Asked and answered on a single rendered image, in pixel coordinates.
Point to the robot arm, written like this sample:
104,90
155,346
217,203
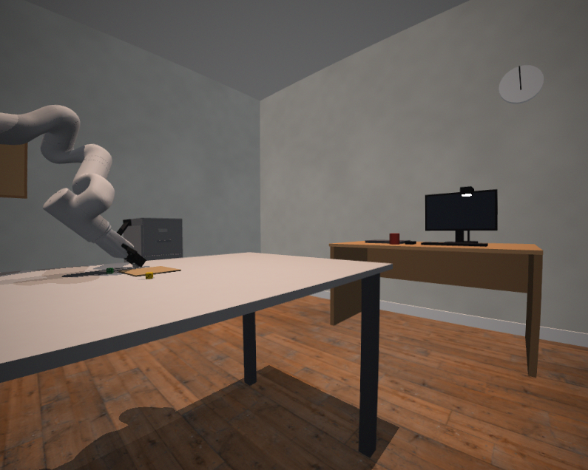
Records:
80,213

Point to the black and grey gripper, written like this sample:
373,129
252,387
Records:
116,246

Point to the tan cork mat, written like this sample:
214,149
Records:
143,271

